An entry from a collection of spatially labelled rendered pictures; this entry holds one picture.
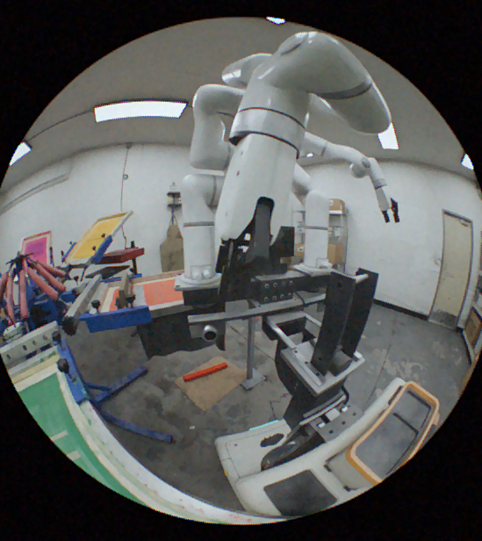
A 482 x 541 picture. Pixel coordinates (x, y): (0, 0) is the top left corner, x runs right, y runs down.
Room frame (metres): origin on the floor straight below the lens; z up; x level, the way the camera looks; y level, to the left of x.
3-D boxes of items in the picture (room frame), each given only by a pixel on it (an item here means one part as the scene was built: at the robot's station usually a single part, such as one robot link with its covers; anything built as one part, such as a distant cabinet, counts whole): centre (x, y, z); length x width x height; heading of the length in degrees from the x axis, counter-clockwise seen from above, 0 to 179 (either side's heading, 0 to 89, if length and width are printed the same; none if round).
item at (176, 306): (0.81, 0.45, 0.97); 0.79 x 0.58 x 0.04; 125
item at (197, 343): (0.69, 0.30, 0.79); 0.46 x 0.09 x 0.33; 125
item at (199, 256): (0.47, 0.12, 1.21); 0.16 x 0.13 x 0.15; 18
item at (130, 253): (1.62, 1.44, 1.06); 0.61 x 0.46 x 0.12; 5
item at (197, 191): (0.49, 0.11, 1.37); 0.13 x 0.10 x 0.16; 117
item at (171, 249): (2.72, 1.13, 1.06); 0.53 x 0.07 x 1.05; 125
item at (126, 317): (0.45, 0.49, 0.98); 0.30 x 0.05 x 0.07; 125
